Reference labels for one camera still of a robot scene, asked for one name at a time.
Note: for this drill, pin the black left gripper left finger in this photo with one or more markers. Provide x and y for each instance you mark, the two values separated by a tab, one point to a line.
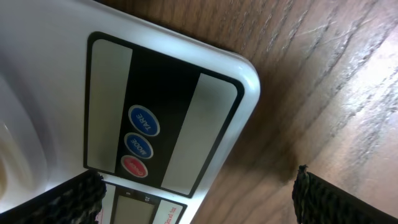
77	200

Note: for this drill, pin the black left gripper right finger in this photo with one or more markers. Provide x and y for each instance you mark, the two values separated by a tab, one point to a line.
317	201

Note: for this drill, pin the yellow plastic bowl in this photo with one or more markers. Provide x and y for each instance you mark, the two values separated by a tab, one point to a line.
8	147

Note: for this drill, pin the white digital kitchen scale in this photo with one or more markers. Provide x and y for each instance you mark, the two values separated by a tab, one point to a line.
87	87

